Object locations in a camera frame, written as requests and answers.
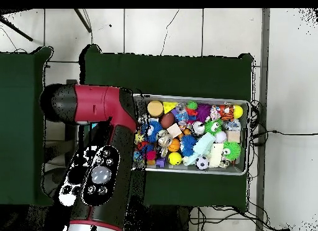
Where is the clear mesh bin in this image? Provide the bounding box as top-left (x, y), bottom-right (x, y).
top-left (132, 94), bottom-right (252, 177)

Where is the brown toy football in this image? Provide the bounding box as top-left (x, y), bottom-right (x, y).
top-left (160, 113), bottom-right (176, 130)

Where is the blue fuzzy monster toy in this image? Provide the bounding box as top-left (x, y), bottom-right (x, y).
top-left (142, 121), bottom-right (164, 144)

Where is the yellow cheese wedge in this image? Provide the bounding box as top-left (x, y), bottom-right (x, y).
top-left (163, 101), bottom-right (179, 114)

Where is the yellow ball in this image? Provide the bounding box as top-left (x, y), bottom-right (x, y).
top-left (168, 151), bottom-right (183, 167)

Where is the purple spiky ball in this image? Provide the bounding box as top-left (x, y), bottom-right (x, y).
top-left (196, 104), bottom-right (212, 122)

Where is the mint green knit cloth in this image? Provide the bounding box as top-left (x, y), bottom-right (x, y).
top-left (183, 134), bottom-right (216, 166)

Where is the dark green tablecloth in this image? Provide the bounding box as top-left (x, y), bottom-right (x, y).
top-left (78, 44), bottom-right (254, 213)

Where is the black and white soccer ball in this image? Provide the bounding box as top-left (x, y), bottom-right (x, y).
top-left (196, 156), bottom-right (211, 171)

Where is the cream knit cloth roll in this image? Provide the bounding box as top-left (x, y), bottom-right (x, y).
top-left (209, 143), bottom-right (225, 168)

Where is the orange tiger plush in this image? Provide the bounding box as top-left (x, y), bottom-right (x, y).
top-left (217, 104), bottom-right (235, 122)

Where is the green spiky ball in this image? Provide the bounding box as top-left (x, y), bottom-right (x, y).
top-left (222, 141), bottom-right (242, 161)

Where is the black tripod leg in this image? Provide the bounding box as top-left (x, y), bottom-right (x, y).
top-left (74, 8), bottom-right (93, 33)
top-left (0, 14), bottom-right (34, 42)

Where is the green covered side table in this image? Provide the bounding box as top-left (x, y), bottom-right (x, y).
top-left (0, 46), bottom-right (55, 208)

